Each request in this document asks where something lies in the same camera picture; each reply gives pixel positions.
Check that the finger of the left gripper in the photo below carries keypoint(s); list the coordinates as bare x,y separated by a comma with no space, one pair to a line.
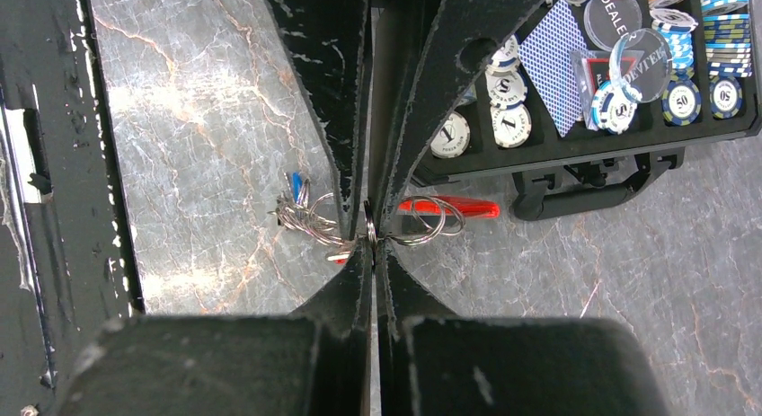
328,44
427,53

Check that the red key tag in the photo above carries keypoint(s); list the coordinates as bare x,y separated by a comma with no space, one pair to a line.
338,257

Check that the black poker chip case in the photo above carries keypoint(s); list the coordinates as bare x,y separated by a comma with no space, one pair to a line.
590,101

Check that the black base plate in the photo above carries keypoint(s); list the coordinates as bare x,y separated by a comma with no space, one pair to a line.
67,261

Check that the blue key tag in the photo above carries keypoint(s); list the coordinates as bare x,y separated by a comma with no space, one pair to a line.
296,183

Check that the red keyring carabiner with rings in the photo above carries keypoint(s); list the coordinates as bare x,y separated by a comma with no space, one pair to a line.
420,218

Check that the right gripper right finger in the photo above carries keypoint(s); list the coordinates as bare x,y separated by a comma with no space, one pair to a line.
435,362

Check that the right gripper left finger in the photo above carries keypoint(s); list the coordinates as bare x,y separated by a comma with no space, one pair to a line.
312,361

